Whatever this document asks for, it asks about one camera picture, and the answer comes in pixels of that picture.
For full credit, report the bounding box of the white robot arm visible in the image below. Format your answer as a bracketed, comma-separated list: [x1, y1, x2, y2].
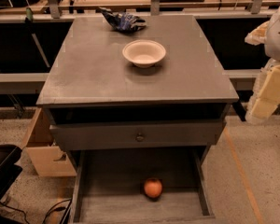
[245, 7, 280, 124]

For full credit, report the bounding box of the black floor cable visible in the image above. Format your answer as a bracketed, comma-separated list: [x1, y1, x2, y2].
[0, 197, 73, 224]

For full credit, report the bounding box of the round metal drawer knob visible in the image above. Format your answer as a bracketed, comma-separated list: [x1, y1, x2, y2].
[135, 133, 145, 142]

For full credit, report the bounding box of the orange round can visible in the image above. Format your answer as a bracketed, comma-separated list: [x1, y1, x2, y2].
[144, 178, 162, 199]

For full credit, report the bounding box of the open grey middle drawer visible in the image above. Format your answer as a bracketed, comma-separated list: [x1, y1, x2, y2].
[69, 147, 228, 224]

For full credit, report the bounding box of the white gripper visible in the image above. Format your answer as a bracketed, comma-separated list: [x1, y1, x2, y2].
[245, 21, 280, 119]

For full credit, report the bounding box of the black bin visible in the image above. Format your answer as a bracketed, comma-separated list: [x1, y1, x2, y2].
[0, 144, 23, 224]

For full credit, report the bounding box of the white paper bowl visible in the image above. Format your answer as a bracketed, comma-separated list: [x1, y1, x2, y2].
[122, 40, 166, 68]

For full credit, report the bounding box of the grey wooden drawer cabinet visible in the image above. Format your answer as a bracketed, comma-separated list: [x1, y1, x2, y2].
[35, 14, 240, 224]

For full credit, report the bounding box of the blue crumpled chip bag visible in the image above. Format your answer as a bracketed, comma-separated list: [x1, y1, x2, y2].
[99, 7, 147, 33]

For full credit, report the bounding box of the grey top drawer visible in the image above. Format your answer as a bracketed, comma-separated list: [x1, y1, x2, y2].
[50, 119, 225, 151]

